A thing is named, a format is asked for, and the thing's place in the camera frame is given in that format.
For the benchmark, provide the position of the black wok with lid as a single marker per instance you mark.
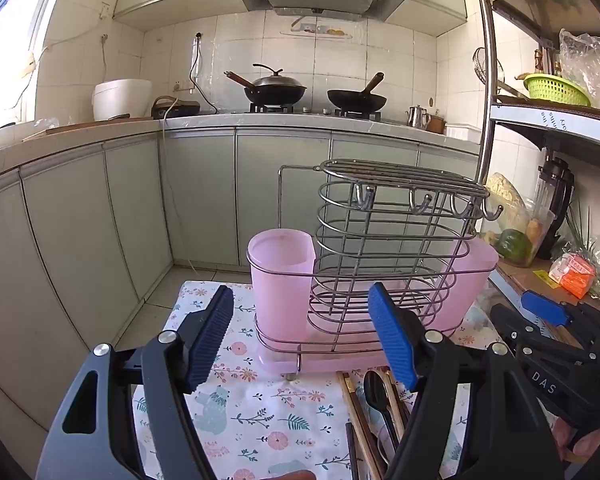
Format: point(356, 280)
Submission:
point(274, 90)

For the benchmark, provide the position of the black spoon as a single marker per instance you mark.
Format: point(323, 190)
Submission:
point(377, 398)

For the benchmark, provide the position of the pink plastic cup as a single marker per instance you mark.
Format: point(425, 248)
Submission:
point(282, 263)
point(467, 277)

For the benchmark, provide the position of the person's right hand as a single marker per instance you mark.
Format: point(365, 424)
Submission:
point(582, 450)

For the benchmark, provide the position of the steel wire utensil rack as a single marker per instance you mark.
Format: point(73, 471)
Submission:
point(377, 221)

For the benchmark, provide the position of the pink plastic cup right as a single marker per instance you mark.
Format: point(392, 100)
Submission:
point(467, 277)

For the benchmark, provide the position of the light brown wooden chopstick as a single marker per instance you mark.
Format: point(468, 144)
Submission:
point(361, 428)

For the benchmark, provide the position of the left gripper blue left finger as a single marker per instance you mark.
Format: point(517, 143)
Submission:
point(203, 333)

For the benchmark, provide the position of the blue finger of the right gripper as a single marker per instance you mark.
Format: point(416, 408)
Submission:
point(545, 308)

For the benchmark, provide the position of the wooden cutting board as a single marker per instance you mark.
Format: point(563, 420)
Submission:
point(85, 125)

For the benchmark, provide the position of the white rice cooker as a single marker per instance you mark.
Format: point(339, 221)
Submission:
point(119, 97)

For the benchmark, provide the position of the cardboard box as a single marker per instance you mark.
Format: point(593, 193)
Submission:
point(513, 281)

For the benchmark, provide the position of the clear plastic bag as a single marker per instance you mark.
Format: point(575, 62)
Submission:
point(580, 58)

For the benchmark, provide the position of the pink plastic drip tray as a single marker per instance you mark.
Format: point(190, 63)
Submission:
point(333, 331)

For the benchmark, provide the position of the dark chopstick gold band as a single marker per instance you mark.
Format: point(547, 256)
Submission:
point(353, 455)

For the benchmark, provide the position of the brown ceramic pot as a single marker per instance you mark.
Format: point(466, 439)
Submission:
point(436, 124)

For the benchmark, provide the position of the orange snack packet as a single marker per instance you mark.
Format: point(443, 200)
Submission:
point(573, 273)

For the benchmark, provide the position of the green plastic basket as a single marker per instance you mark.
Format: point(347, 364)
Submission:
point(555, 89)

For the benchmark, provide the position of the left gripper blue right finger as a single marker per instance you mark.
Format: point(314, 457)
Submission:
point(398, 332)

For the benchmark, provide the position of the black induction cooker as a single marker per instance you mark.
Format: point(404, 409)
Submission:
point(170, 106)

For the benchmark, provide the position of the metal shelf rack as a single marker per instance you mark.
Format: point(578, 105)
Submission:
point(559, 108)

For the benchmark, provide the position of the clear container with vegetables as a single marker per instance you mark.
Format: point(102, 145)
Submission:
point(518, 232)

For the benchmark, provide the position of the pink plastic cup left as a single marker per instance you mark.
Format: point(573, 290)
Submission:
point(282, 263)

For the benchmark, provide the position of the wall spice shelf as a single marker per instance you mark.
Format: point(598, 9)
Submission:
point(302, 29)

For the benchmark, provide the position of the black blender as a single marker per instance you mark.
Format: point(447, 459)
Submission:
point(554, 190)

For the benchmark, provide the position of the black frying pan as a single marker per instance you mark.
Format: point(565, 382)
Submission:
point(361, 102)

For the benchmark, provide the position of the steel kettle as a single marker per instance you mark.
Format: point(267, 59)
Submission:
point(418, 117)

